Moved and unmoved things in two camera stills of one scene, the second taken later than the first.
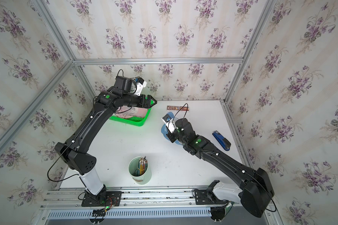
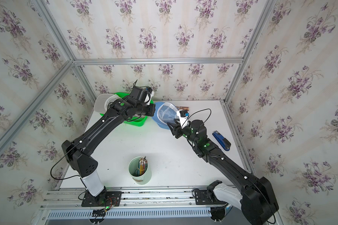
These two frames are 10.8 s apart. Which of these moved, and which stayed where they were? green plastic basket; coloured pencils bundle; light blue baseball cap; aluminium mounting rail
Moved: light blue baseball cap
Stayed: coloured pencils bundle; aluminium mounting rail; green plastic basket
